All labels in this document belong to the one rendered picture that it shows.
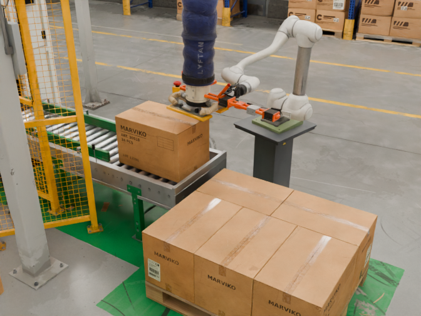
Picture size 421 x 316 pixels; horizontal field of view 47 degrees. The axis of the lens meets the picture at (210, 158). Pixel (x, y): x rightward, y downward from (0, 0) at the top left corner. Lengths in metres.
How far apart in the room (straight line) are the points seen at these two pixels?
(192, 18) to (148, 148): 1.04
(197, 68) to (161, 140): 0.61
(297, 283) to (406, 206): 2.11
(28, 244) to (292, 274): 1.81
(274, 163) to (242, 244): 1.24
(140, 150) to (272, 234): 1.24
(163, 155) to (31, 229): 1.04
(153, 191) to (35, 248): 0.91
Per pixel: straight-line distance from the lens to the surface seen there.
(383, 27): 10.20
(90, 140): 4.41
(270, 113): 3.04
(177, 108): 3.40
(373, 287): 3.67
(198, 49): 3.21
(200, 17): 3.15
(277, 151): 4.03
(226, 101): 3.20
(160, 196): 3.53
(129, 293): 3.49
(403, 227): 4.35
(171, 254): 3.03
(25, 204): 3.44
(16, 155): 3.28
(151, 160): 3.66
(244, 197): 3.42
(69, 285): 3.64
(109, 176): 3.82
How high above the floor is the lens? 2.36
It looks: 27 degrees down
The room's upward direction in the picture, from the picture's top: straight up
